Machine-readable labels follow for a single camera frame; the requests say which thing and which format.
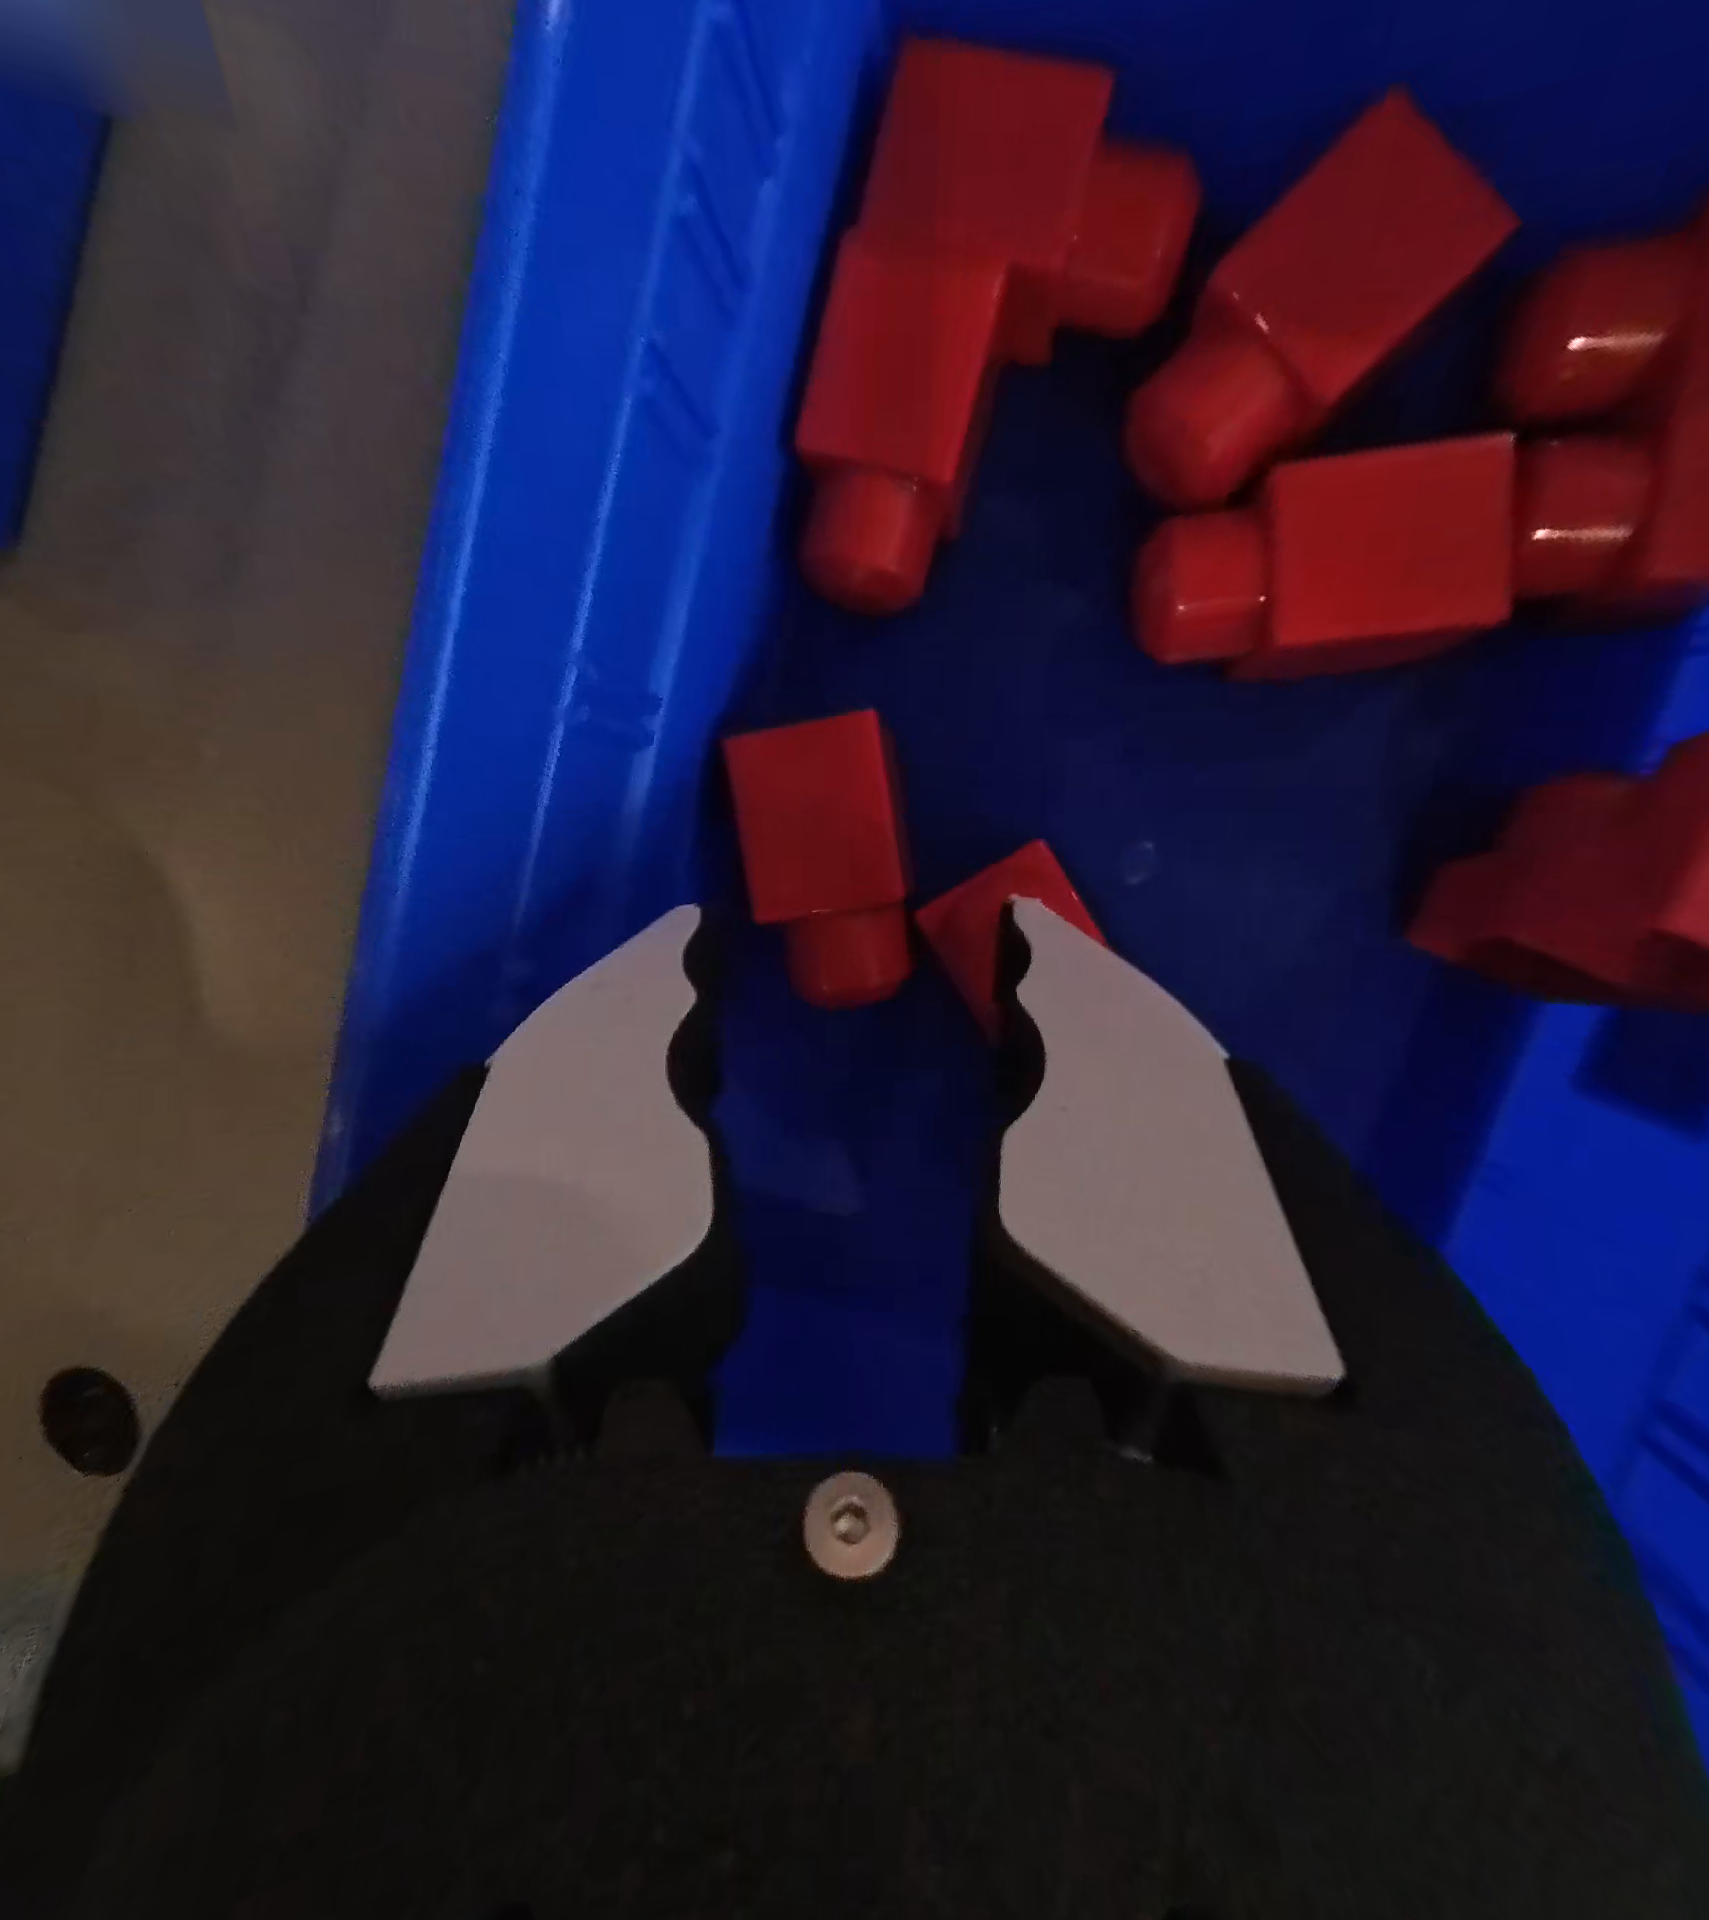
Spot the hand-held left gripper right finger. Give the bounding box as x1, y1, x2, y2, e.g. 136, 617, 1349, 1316
975, 895, 1351, 1401

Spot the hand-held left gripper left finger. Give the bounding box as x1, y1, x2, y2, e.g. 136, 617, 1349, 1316
367, 900, 748, 1406

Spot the heap of assorted mega blocks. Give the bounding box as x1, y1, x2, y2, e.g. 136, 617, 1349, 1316
793, 36, 1709, 1041

